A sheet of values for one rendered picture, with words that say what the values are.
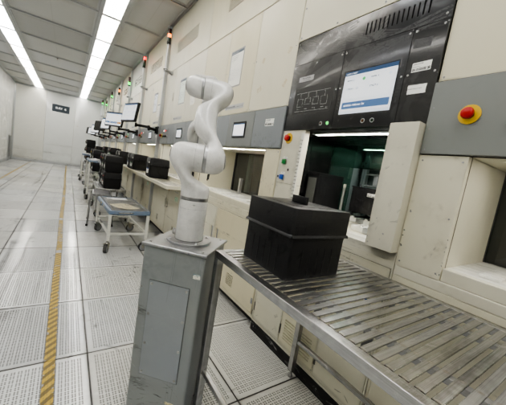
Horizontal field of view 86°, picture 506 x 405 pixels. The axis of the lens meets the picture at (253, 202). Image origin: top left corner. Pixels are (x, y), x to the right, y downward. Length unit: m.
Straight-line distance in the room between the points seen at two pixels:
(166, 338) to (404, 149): 1.23
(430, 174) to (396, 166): 0.12
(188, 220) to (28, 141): 13.63
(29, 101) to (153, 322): 13.78
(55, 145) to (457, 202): 14.28
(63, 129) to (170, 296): 13.62
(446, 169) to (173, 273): 1.11
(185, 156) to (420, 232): 0.98
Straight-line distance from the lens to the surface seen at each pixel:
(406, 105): 1.38
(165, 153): 4.44
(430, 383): 0.72
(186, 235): 1.18
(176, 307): 1.21
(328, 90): 1.68
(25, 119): 14.66
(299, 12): 2.15
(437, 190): 1.25
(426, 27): 1.49
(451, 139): 1.26
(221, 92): 1.37
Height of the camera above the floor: 1.11
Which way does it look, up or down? 7 degrees down
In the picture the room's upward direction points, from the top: 9 degrees clockwise
